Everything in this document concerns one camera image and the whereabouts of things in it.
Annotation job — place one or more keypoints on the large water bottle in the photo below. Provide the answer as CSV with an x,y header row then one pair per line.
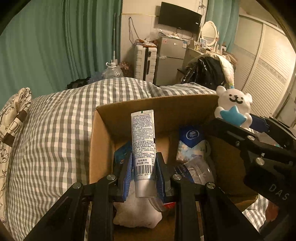
x,y
112,71

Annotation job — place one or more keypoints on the cardboard box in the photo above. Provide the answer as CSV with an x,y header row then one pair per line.
x,y
161,111

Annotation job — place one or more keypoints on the grey checked blanket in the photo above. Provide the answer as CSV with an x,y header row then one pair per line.
x,y
57,129

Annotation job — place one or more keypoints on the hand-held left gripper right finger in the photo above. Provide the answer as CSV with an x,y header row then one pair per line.
x,y
160,183

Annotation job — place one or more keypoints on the brown patterned bag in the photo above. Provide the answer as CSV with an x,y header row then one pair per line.
x,y
126,68

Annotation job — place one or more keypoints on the dark cloth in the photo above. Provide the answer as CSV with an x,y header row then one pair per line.
x,y
77,83

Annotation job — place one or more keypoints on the clear plastic bottle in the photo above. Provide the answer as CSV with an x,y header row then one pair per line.
x,y
198,171

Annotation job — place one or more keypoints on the white towel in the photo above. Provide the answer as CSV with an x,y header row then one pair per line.
x,y
136,213

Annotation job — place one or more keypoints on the white pole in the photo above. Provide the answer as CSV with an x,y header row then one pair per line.
x,y
114,34

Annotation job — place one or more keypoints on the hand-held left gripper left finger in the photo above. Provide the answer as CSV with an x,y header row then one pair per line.
x,y
128,183

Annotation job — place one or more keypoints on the white toothpaste tube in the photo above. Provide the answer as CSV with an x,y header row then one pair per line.
x,y
143,139

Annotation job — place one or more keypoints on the black wall television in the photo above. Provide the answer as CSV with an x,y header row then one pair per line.
x,y
179,16

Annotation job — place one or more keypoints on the clear plastic bag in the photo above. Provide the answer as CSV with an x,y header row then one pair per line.
x,y
154,34

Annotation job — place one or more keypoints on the oval white mirror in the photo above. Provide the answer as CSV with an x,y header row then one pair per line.
x,y
210,32

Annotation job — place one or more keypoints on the blue packet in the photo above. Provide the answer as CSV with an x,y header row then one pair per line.
x,y
120,151

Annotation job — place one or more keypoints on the black jacket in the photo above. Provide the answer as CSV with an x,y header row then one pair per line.
x,y
208,71

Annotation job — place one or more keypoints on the silver fridge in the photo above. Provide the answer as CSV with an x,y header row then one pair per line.
x,y
171,64

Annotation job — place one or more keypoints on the green curtain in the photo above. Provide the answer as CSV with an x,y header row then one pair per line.
x,y
34,46
229,23
92,34

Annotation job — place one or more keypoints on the white suitcase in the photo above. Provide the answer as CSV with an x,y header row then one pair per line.
x,y
142,62

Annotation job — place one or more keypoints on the small picture frame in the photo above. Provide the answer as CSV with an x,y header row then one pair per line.
x,y
203,42

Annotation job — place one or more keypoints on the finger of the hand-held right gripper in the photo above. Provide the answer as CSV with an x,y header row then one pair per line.
x,y
260,123
233,134

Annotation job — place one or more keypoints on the white bear toy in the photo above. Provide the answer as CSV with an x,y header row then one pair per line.
x,y
233,102

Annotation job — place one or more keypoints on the white louvred wardrobe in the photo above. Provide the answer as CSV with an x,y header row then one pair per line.
x,y
266,58

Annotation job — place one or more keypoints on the white dressing table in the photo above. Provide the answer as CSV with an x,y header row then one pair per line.
x,y
192,56

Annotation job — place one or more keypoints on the floral quilt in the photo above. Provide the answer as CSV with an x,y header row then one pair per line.
x,y
13,111

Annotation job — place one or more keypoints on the white jacket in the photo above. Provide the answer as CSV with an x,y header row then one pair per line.
x,y
228,67

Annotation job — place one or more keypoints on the blue tissue pack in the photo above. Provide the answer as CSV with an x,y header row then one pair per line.
x,y
189,148

